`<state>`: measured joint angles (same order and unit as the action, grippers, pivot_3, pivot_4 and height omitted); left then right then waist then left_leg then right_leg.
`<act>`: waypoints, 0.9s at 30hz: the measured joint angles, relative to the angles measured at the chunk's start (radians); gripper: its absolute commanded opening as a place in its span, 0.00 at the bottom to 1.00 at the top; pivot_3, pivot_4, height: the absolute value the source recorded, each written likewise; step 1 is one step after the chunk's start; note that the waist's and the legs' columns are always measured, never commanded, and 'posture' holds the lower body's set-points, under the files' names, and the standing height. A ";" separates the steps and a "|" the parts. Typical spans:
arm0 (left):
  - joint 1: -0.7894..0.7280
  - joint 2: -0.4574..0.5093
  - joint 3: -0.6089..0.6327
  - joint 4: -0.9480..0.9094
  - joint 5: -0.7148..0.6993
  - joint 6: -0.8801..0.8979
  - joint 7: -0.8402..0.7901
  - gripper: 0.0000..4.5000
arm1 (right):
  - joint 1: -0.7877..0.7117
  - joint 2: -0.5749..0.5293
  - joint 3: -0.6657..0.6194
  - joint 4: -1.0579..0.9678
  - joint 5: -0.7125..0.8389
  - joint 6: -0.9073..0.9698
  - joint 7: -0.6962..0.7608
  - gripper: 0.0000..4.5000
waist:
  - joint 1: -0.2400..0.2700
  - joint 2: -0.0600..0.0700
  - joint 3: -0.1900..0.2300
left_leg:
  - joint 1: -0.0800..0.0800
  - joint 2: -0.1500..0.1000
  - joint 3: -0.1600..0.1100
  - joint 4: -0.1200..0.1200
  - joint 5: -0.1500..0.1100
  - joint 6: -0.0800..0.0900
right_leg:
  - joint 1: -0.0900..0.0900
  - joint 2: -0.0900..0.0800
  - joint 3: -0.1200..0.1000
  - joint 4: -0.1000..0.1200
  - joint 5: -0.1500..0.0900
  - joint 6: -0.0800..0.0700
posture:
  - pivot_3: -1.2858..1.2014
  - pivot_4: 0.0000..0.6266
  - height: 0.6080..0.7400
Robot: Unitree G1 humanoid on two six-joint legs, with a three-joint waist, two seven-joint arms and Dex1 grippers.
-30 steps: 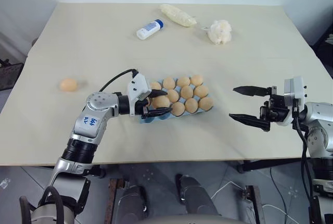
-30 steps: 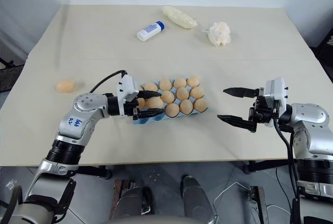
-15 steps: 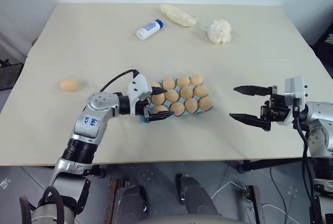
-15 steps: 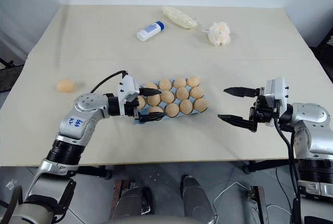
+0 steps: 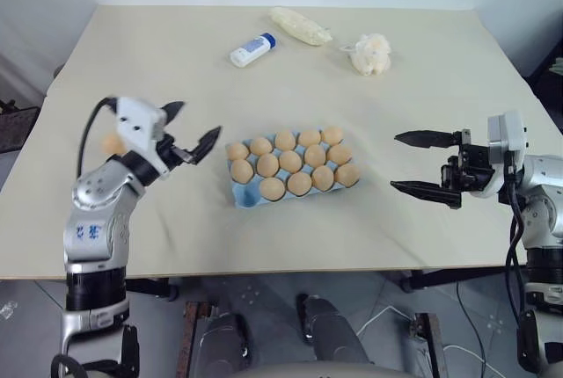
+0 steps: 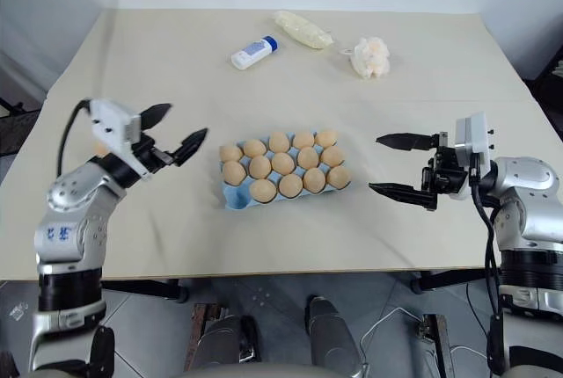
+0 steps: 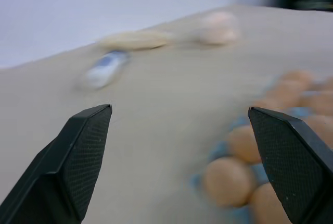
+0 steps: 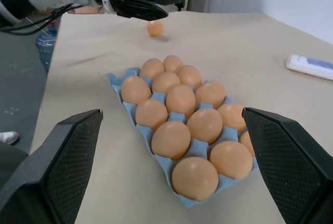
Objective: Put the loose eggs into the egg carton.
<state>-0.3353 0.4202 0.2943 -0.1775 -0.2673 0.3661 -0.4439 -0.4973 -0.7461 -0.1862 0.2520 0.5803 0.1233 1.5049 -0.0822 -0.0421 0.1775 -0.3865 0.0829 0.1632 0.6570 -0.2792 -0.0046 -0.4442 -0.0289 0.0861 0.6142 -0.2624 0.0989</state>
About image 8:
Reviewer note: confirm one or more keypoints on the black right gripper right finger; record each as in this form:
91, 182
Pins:
294, 172

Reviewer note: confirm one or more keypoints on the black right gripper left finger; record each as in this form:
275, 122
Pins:
52, 172

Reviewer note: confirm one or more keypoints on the brown egg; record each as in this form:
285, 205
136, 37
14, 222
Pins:
152, 68
210, 94
204, 125
155, 28
189, 76
173, 63
195, 178
246, 142
151, 113
180, 100
231, 159
135, 89
171, 140
166, 82
231, 116

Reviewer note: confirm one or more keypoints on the blue egg tray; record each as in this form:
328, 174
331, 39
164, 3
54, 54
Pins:
117, 83

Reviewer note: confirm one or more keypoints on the white shoe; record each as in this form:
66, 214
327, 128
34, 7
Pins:
9, 137

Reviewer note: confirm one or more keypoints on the white bottle with blue cap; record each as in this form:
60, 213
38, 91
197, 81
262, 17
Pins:
309, 66

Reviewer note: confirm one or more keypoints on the blue water jug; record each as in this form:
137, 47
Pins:
45, 47

